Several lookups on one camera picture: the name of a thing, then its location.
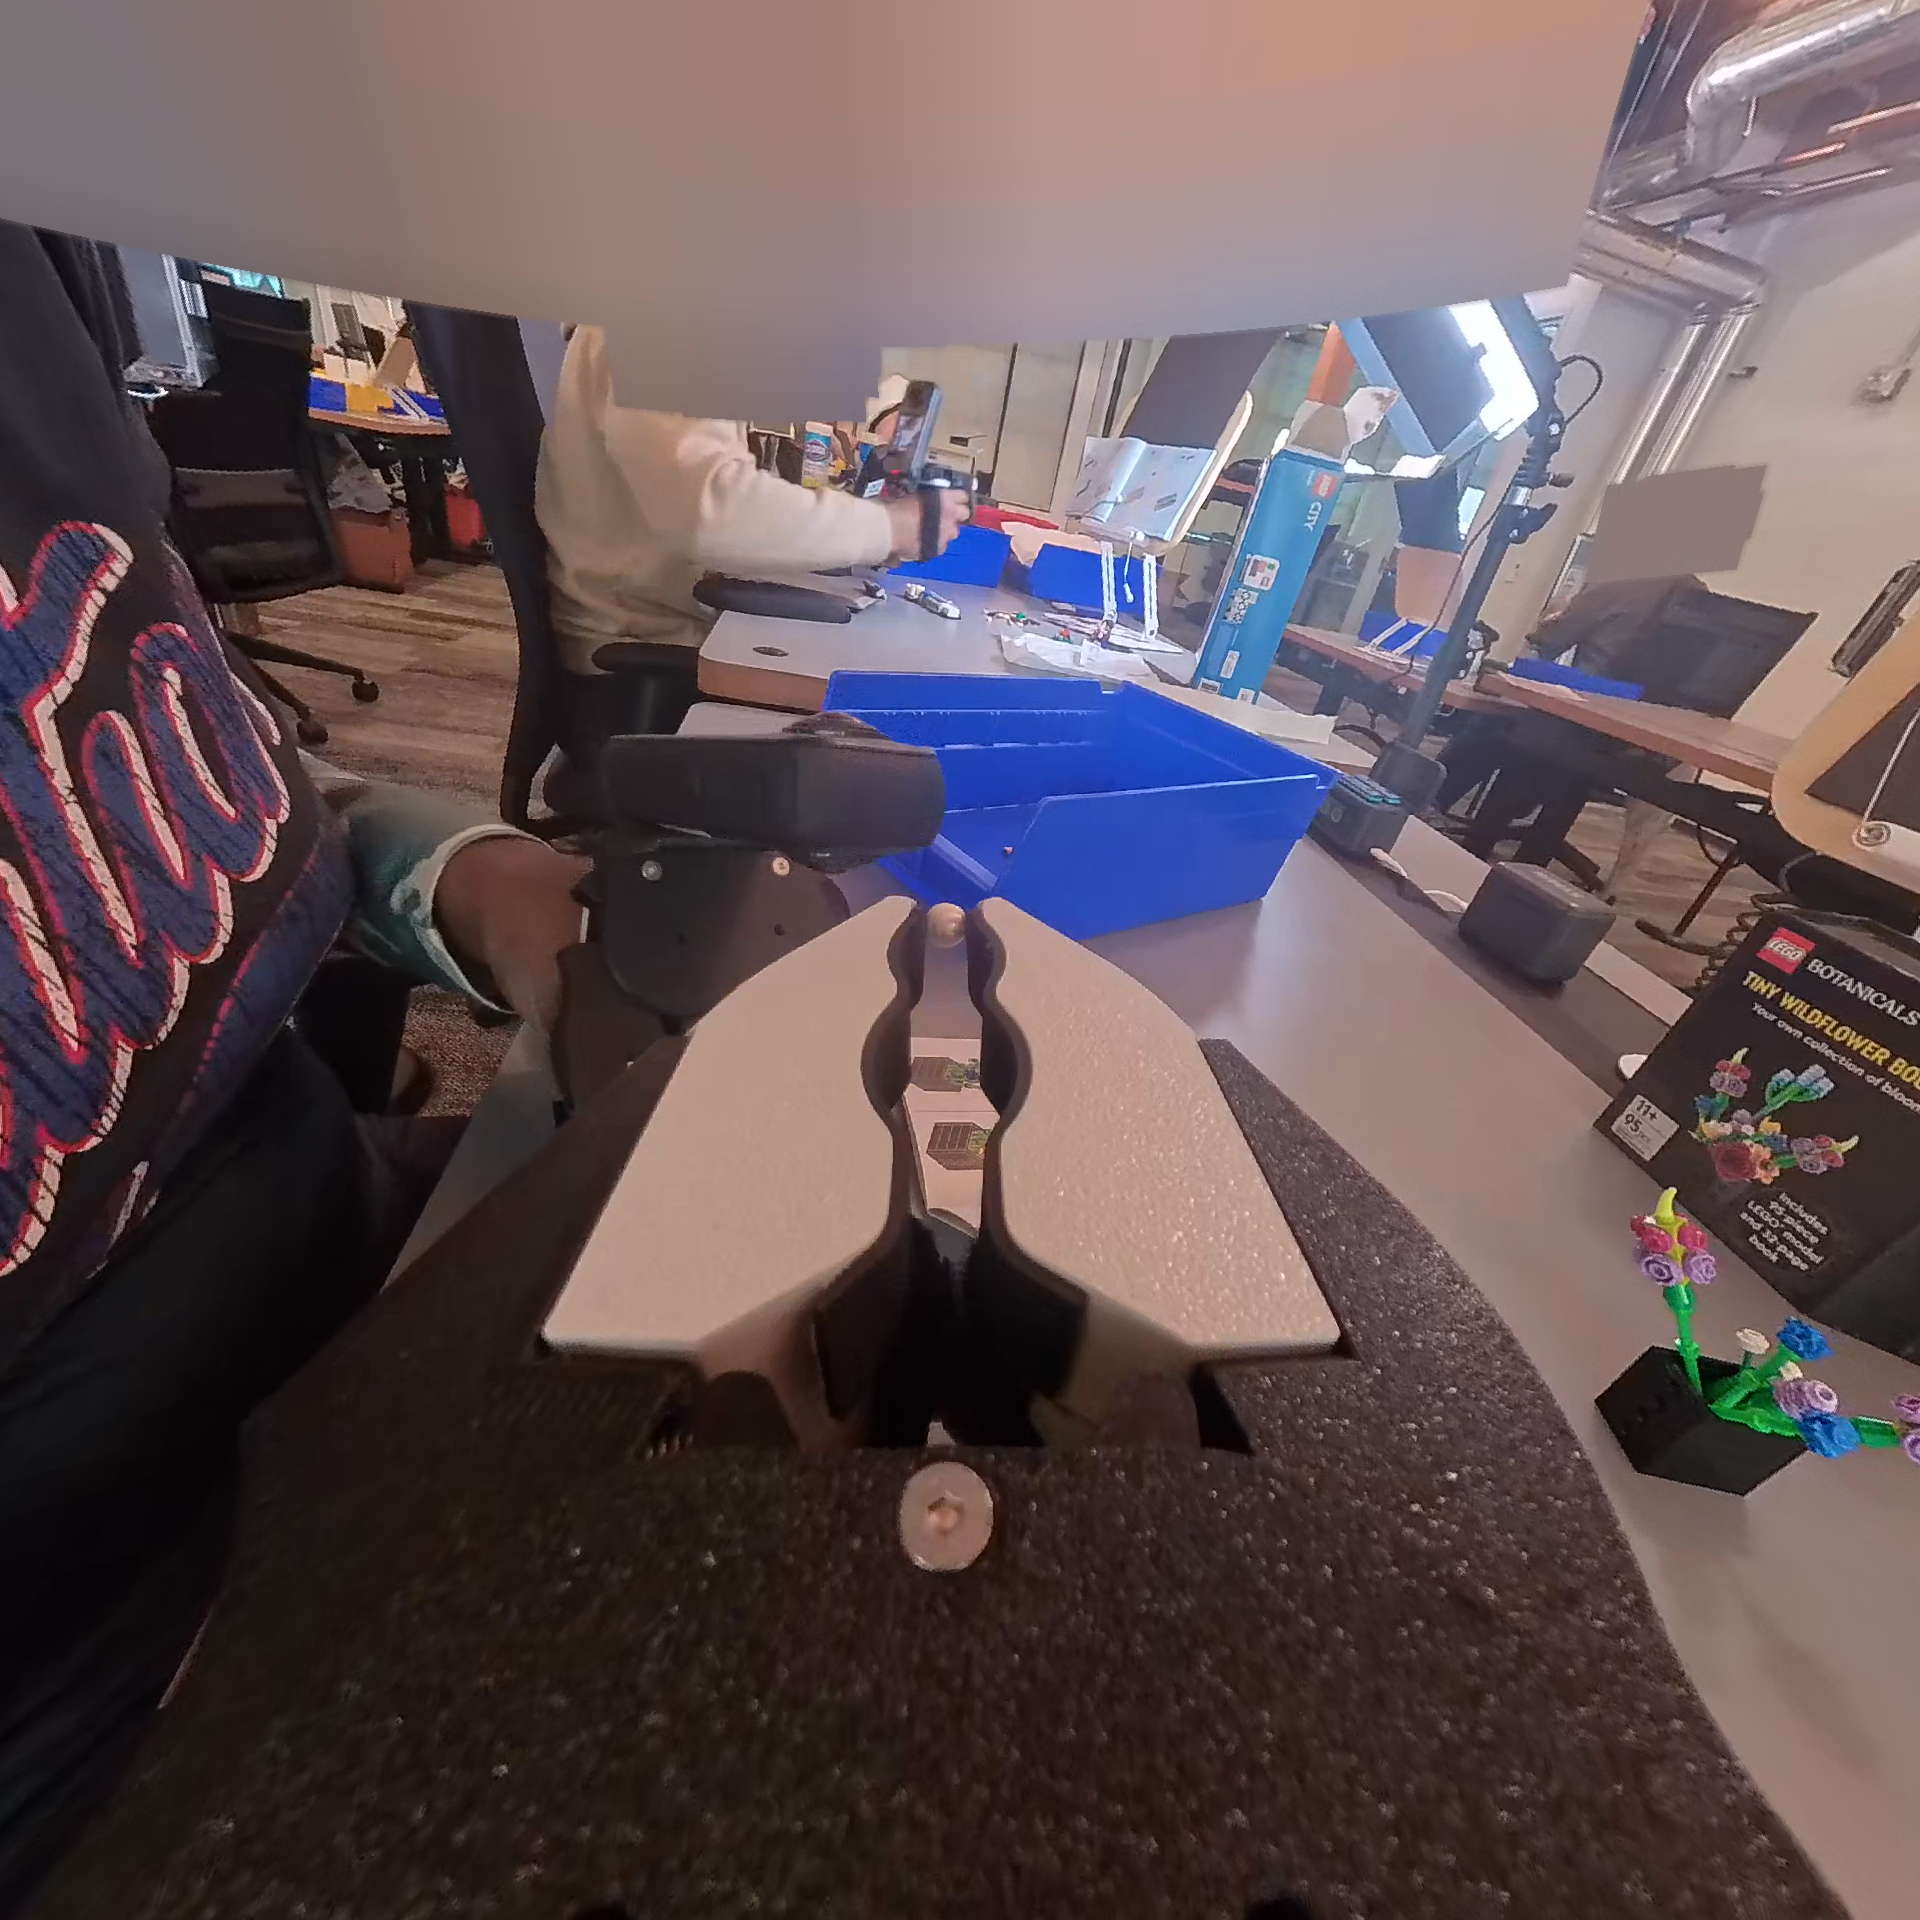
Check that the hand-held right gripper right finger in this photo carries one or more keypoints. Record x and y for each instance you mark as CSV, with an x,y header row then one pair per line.
x,y
1170,1201

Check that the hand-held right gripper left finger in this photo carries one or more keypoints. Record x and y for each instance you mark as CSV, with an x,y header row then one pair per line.
x,y
720,1201

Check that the blue plastic bin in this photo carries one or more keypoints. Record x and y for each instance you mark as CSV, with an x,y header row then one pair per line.
x,y
1111,796

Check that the person's left forearm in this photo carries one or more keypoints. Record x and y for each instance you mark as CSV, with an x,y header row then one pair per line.
x,y
376,887

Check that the lego flower model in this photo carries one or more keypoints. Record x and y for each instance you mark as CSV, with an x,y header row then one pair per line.
x,y
1697,1410

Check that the black lego set box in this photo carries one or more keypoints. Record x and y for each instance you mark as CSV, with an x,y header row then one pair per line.
x,y
1770,1050

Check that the person's left hand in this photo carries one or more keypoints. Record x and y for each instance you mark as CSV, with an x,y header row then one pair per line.
x,y
510,931

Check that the wooden board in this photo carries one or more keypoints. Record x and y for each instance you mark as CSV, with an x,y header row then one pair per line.
x,y
781,667

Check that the blue bins on far desk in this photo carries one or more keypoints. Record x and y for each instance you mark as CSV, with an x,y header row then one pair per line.
x,y
976,563

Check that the black office chair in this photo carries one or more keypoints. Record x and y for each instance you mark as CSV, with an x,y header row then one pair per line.
x,y
481,541
256,510

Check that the small grey box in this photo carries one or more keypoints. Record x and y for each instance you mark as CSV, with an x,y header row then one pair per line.
x,y
1537,924

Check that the tall blue cardboard box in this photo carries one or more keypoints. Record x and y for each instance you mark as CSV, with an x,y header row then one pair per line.
x,y
1277,587

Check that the person's dark printed sweatshirt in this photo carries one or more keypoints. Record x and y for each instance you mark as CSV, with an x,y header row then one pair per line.
x,y
120,751

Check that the black light stand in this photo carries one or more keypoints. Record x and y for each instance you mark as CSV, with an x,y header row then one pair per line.
x,y
1500,571

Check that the silver ventilation duct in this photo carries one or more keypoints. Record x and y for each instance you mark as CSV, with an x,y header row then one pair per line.
x,y
1770,90

